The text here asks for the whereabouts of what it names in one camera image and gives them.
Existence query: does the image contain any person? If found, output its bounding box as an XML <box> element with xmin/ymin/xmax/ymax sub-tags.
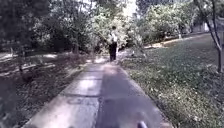
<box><xmin>107</xmin><ymin>25</ymin><xmax>120</xmax><ymax>63</ymax></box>

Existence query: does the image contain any grey concrete path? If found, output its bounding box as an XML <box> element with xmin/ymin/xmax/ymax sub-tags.
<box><xmin>20</xmin><ymin>56</ymin><xmax>174</xmax><ymax>128</ymax></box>

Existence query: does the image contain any wood of trees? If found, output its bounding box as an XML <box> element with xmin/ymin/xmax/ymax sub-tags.
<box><xmin>0</xmin><ymin>0</ymin><xmax>224</xmax><ymax>56</ymax></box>

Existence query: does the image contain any grass slope with leaves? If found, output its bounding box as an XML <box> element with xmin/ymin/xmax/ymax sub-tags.
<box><xmin>118</xmin><ymin>32</ymin><xmax>224</xmax><ymax>128</ymax></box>

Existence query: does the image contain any leaf-strewn ground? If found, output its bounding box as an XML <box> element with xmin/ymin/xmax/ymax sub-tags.
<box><xmin>0</xmin><ymin>51</ymin><xmax>96</xmax><ymax>128</ymax></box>

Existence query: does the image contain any building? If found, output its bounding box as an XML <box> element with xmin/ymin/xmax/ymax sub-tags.
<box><xmin>191</xmin><ymin>16</ymin><xmax>224</xmax><ymax>34</ymax></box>

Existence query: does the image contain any thin tree trunk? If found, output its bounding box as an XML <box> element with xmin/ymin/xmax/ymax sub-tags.
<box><xmin>194</xmin><ymin>0</ymin><xmax>224</xmax><ymax>74</ymax></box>

